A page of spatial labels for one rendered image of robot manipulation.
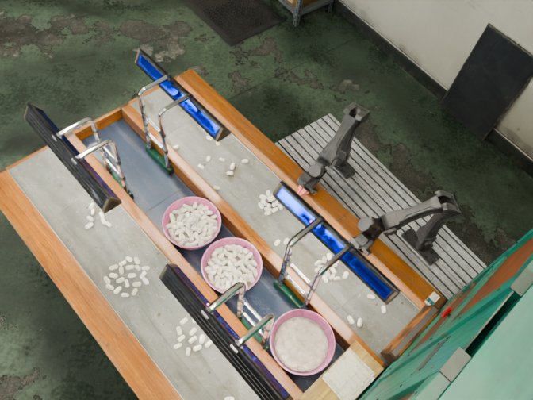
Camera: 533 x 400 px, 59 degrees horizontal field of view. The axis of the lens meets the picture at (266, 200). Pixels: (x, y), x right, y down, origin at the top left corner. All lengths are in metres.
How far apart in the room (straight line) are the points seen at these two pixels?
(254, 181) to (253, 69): 1.75
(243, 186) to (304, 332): 0.76
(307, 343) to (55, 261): 1.11
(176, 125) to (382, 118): 1.80
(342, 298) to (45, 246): 1.30
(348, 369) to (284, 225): 0.69
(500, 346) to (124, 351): 1.39
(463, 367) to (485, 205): 2.68
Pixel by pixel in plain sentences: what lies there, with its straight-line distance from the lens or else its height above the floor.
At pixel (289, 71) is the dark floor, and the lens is 3.97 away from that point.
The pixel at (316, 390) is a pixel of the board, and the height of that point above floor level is 0.78.
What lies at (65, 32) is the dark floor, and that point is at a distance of 4.39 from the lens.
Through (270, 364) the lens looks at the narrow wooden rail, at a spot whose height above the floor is 0.76.
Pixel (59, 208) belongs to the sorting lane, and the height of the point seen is 0.74.
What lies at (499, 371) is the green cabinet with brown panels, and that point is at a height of 1.79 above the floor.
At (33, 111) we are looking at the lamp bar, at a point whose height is 1.11.
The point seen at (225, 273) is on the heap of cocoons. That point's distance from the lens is 2.09.
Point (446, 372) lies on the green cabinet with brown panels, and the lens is 0.99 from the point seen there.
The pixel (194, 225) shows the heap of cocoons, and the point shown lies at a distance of 2.21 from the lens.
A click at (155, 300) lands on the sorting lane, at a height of 0.74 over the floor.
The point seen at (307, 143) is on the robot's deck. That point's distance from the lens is 2.60.
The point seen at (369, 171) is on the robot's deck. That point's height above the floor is 0.67.
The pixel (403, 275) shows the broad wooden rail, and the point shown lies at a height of 0.76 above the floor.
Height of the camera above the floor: 2.67
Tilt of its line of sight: 58 degrees down
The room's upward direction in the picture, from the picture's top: 9 degrees clockwise
